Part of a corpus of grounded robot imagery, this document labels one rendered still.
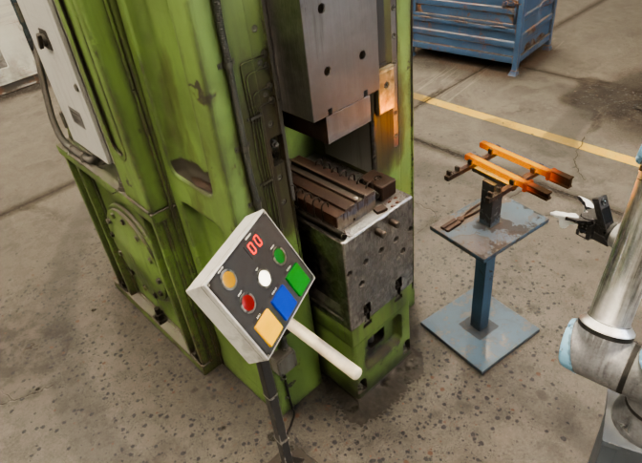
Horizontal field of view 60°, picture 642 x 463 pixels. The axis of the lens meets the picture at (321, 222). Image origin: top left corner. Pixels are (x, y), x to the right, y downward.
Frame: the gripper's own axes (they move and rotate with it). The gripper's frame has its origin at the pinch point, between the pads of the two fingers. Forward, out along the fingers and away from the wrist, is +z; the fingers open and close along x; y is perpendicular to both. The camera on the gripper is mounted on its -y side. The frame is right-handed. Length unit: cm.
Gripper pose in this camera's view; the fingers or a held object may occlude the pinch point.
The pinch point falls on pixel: (564, 202)
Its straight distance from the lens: 216.8
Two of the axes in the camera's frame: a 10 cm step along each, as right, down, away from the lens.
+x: 8.2, -4.0, 4.0
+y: 1.0, 8.0, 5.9
